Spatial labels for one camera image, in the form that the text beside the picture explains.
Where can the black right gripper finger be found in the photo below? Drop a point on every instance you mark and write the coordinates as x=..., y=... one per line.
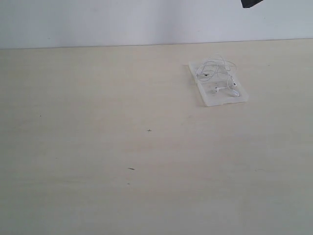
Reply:
x=250, y=3

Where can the clear plastic storage case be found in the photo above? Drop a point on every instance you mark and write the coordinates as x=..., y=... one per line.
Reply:
x=217, y=82

